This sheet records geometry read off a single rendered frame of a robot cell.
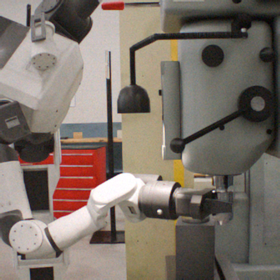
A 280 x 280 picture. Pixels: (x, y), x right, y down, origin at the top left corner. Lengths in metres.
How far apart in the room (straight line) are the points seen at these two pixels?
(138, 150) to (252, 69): 1.87
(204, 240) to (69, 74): 0.63
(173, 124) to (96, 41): 9.23
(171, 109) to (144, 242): 1.92
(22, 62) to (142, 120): 1.56
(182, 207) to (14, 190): 0.40
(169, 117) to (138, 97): 0.08
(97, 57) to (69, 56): 8.86
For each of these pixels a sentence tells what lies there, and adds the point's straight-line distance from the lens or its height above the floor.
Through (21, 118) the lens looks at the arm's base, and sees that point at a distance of 1.18.
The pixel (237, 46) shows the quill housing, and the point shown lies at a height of 1.57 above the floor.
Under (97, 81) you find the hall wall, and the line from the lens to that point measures 10.09.
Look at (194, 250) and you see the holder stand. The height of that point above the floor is 1.02.
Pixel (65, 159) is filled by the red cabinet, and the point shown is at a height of 0.88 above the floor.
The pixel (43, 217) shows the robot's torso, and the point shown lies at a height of 1.10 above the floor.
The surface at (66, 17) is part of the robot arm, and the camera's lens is 1.36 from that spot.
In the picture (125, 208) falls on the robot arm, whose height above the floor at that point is 1.22.
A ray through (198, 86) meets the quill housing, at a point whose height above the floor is 1.49.
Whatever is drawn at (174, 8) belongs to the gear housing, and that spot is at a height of 1.64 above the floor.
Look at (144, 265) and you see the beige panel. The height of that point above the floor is 0.50.
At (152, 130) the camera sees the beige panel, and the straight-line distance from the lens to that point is 2.72.
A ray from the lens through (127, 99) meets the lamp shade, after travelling 0.97.
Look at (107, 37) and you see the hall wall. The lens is 10.17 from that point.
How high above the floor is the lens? 1.45
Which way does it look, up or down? 4 degrees down
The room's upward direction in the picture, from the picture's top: 1 degrees counter-clockwise
